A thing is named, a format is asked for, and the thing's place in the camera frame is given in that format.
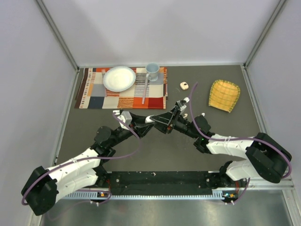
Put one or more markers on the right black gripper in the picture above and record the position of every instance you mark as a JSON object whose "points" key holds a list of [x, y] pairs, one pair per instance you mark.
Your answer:
{"points": [[163, 124]]}

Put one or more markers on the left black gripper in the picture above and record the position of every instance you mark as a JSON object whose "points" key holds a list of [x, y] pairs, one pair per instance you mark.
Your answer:
{"points": [[139, 126]]}

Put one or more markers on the white earbud case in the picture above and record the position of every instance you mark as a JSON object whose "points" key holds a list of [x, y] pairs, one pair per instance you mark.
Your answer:
{"points": [[148, 119]]}

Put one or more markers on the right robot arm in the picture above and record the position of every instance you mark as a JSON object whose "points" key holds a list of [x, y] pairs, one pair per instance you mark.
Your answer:
{"points": [[261, 156]]}

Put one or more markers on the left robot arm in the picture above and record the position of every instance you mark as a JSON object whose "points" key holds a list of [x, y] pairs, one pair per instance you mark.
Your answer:
{"points": [[46, 186]]}

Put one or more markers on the pink earbud case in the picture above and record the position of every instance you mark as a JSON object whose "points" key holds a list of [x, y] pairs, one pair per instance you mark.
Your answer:
{"points": [[184, 86]]}

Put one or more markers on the white plate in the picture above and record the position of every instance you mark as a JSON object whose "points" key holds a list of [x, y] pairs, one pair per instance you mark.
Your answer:
{"points": [[119, 78]]}

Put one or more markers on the light blue cup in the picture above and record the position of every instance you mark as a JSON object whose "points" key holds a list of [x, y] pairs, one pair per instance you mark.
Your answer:
{"points": [[152, 70]]}

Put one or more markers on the patchwork placemat cloth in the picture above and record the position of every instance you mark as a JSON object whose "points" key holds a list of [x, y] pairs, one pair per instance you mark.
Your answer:
{"points": [[92, 93]]}

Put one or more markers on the yellow woven basket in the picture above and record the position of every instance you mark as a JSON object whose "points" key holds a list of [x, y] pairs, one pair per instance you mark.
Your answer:
{"points": [[224, 95]]}

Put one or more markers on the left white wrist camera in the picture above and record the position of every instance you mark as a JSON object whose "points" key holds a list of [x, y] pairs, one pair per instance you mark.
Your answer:
{"points": [[123, 117]]}

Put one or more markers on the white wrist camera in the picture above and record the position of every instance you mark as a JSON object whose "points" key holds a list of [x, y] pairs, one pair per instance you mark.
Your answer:
{"points": [[182, 103], [123, 117]]}

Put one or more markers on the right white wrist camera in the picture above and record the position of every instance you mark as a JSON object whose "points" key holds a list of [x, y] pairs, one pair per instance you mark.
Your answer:
{"points": [[182, 103]]}

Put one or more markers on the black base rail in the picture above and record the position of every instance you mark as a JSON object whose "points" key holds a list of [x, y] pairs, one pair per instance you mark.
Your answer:
{"points": [[168, 182]]}

